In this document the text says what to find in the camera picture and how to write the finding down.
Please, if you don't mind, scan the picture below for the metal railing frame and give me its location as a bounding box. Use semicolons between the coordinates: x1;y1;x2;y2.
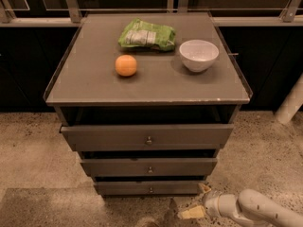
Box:
1;0;303;27

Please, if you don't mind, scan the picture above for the grey drawer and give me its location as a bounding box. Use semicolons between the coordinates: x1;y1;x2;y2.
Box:
81;158;217;177
95;181;205;196
61;124;233;151

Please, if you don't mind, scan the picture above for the white diagonal pole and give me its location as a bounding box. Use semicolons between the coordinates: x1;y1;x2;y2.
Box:
276;73;303;124

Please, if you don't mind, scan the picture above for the white ceramic bowl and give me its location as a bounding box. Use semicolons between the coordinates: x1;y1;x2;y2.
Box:
179;40;219;73

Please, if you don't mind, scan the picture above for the orange fruit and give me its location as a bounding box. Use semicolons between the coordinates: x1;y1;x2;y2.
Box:
115;55;137;77

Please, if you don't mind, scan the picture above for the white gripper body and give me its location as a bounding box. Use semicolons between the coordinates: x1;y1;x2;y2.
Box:
203;191;221;217

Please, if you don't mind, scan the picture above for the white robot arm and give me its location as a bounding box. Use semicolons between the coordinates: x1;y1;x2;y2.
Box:
178;183;303;227

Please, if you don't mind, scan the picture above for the grey middle drawer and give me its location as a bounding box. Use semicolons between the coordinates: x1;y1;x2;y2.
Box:
81;158;217;177

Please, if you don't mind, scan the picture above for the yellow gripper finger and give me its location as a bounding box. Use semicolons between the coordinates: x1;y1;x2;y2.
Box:
178;205;205;219
199;183;211;194

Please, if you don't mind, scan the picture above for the green snack bag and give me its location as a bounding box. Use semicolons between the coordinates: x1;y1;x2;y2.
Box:
118;18;176;51

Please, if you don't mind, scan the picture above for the grey bottom drawer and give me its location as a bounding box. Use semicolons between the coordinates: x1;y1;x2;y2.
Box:
95;181;205;196

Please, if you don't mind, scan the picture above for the grey drawer cabinet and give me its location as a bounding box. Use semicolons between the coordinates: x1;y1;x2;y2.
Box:
45;13;252;183

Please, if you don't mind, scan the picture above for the grey top drawer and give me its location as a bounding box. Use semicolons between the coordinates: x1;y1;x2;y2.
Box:
61;124;233;151

